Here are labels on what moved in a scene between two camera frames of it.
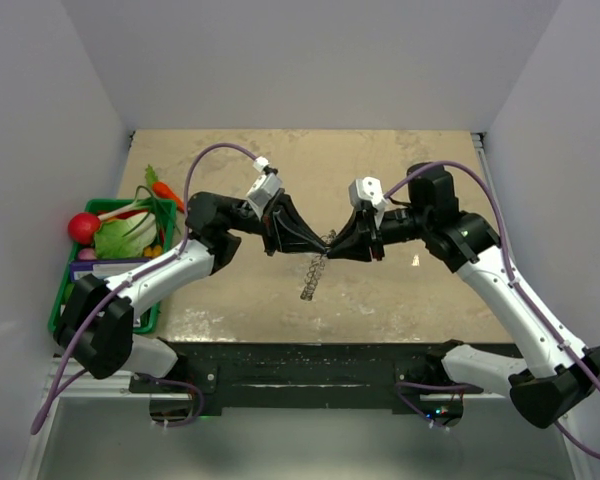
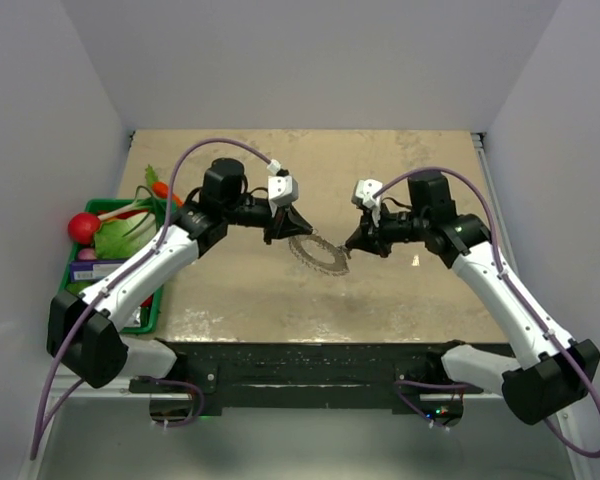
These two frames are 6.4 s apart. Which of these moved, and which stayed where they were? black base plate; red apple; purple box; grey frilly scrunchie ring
Moved: grey frilly scrunchie ring
Stayed: black base plate; purple box; red apple
